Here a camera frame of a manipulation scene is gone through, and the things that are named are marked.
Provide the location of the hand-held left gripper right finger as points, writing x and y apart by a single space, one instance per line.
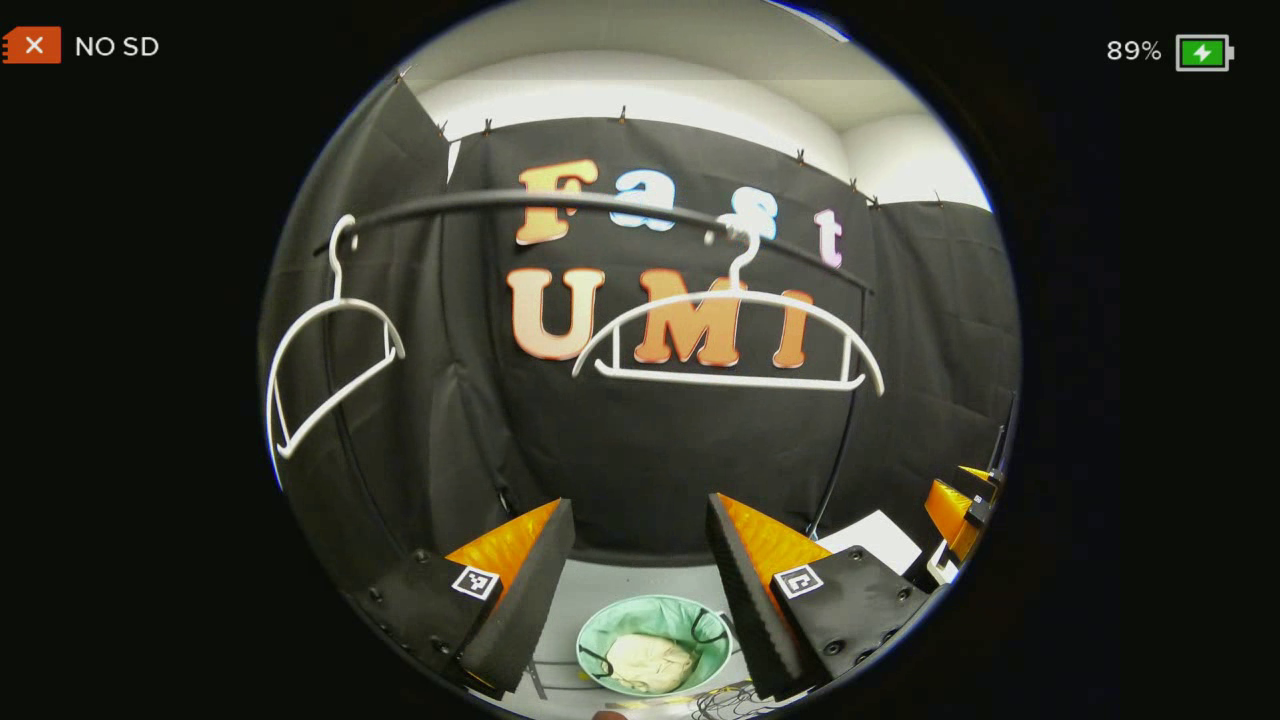
750 610

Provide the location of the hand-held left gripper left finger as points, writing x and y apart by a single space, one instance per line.
530 600

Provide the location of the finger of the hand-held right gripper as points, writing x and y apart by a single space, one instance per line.
945 505

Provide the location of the green laundry hamper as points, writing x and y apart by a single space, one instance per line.
640 615

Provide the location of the cream button shirt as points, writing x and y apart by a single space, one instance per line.
650 663

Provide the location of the white clothes hanger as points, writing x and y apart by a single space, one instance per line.
720 379
345 303

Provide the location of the white sheet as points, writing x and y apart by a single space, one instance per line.
875 540

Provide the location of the black backdrop cloth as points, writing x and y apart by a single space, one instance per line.
650 460

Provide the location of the row of black backdrop clips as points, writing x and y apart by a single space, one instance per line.
622 114

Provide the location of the black clothes rail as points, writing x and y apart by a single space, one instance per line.
470 200

